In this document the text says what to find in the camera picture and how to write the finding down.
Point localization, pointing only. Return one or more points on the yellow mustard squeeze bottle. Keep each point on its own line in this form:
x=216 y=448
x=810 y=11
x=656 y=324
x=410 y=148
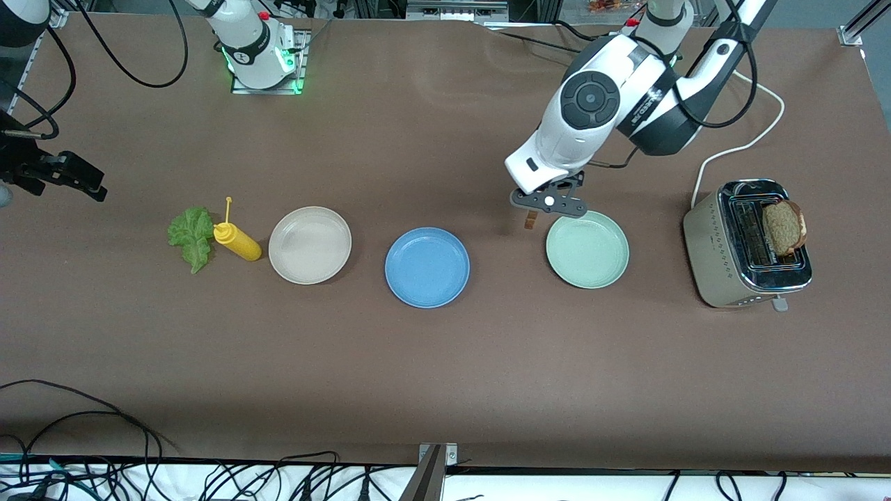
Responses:
x=240 y=245

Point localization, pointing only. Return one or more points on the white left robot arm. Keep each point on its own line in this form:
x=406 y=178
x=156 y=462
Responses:
x=557 y=139

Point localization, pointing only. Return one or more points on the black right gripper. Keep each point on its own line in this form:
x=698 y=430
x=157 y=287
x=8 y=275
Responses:
x=19 y=161

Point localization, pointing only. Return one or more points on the brown bread slice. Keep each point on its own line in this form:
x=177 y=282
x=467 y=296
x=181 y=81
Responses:
x=530 y=219
x=783 y=228

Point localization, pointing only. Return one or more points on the beige chrome toaster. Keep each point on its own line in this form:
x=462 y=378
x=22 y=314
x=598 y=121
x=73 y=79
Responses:
x=710 y=250

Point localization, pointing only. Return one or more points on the blue round plate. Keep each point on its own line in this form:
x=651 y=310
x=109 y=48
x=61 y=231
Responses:
x=427 y=268

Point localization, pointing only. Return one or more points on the green round plate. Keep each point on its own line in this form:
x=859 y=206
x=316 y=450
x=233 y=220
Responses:
x=587 y=249

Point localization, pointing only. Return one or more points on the orange packet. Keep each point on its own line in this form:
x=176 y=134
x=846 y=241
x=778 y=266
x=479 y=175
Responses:
x=605 y=5

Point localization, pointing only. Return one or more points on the beige round plate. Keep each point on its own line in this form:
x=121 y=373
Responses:
x=310 y=245

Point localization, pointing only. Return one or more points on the grey power strip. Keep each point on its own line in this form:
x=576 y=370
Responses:
x=456 y=10

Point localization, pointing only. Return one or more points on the metal table edge bracket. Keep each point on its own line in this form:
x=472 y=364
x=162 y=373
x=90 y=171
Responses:
x=428 y=480

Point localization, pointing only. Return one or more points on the green lettuce leaf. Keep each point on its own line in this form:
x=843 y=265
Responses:
x=191 y=233

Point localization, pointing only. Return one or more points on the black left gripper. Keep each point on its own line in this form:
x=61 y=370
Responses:
x=580 y=176

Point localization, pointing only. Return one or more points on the aluminium frame rail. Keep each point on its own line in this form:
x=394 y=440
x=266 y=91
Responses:
x=26 y=69

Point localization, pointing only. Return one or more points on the aluminium frame corner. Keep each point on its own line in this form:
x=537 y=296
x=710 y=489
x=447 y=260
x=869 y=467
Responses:
x=850 y=33

